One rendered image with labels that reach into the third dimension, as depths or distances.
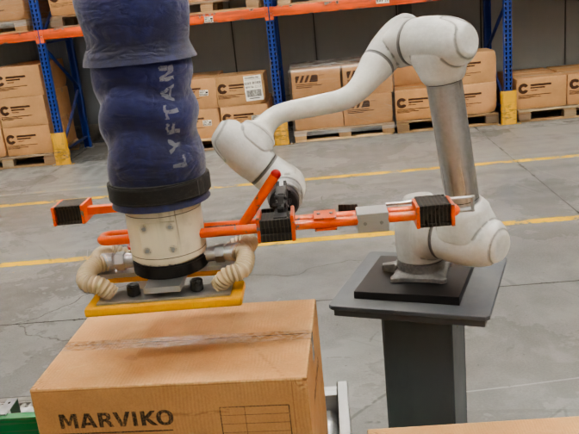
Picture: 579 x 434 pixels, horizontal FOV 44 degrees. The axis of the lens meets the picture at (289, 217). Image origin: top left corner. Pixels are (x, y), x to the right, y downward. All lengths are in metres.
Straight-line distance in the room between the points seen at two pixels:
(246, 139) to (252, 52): 8.17
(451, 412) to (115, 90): 1.58
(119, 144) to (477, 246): 1.12
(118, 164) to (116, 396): 0.49
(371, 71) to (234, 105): 6.79
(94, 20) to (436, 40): 0.92
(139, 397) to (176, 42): 0.74
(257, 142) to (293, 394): 0.68
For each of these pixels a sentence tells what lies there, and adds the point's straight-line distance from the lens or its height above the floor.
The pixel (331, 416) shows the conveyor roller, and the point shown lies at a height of 0.55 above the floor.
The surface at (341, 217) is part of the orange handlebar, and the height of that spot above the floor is 1.22.
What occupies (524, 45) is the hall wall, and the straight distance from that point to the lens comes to 10.38.
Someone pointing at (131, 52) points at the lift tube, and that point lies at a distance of 1.48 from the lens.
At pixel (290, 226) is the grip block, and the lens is 1.59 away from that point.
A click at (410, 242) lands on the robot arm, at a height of 0.91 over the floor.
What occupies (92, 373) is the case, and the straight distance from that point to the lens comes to 1.69.
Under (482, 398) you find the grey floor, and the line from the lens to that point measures 3.25.
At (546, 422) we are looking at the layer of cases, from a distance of 2.13.
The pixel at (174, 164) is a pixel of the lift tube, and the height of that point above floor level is 1.39.
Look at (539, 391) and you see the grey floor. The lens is 3.32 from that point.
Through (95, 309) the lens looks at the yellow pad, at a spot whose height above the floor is 1.10.
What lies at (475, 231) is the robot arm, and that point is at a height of 0.99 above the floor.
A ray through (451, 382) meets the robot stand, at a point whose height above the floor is 0.44.
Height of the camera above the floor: 1.70
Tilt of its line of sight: 17 degrees down
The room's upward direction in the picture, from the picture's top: 6 degrees counter-clockwise
